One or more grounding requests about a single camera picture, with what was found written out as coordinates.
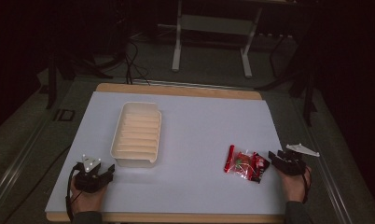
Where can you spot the black floor plate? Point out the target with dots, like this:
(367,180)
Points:
(64,114)

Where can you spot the black stand leg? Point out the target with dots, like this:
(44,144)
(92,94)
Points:
(51,81)

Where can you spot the white metal stand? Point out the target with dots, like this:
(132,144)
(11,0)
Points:
(176,46)

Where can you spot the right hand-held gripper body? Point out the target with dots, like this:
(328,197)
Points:
(293,161)

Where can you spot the person's right hand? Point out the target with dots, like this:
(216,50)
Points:
(294,186)

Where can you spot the person's left hand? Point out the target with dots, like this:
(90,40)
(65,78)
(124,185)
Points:
(86,200)

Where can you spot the white ribbed plastic bin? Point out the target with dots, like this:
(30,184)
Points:
(137,133)

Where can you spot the white table mat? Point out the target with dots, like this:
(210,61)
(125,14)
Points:
(191,130)

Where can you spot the dark red snack packet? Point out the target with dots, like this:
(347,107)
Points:
(259,168)

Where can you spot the black tripod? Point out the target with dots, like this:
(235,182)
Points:
(307,93)

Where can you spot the clear red candy packet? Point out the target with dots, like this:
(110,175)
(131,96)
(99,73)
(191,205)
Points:
(243,165)

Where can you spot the red stick snack packet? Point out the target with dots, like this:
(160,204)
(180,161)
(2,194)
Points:
(229,158)

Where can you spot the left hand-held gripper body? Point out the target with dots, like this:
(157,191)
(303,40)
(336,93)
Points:
(89,182)

